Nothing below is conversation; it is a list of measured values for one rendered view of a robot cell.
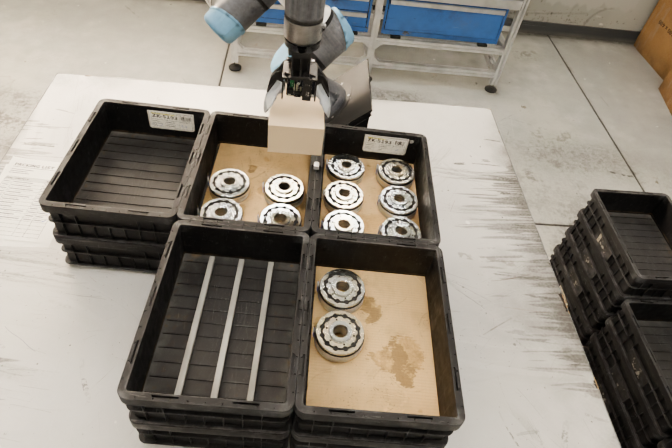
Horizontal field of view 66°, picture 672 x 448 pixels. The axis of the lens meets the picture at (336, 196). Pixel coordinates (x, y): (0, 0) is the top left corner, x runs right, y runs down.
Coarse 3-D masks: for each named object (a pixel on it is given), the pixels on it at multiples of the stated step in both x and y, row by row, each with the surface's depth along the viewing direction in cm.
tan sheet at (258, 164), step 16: (224, 144) 147; (224, 160) 142; (240, 160) 143; (256, 160) 144; (272, 160) 144; (288, 160) 145; (304, 160) 146; (256, 176) 139; (304, 176) 141; (208, 192) 133; (256, 192) 135; (304, 192) 137; (256, 208) 131; (304, 208) 133
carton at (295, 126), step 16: (288, 96) 117; (272, 112) 112; (288, 112) 113; (304, 112) 114; (320, 112) 114; (272, 128) 110; (288, 128) 110; (304, 128) 110; (320, 128) 110; (272, 144) 113; (288, 144) 113; (304, 144) 113; (320, 144) 113
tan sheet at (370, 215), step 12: (324, 168) 145; (372, 168) 147; (324, 180) 141; (372, 180) 143; (372, 192) 140; (372, 204) 137; (324, 216) 132; (360, 216) 133; (372, 216) 134; (372, 228) 131
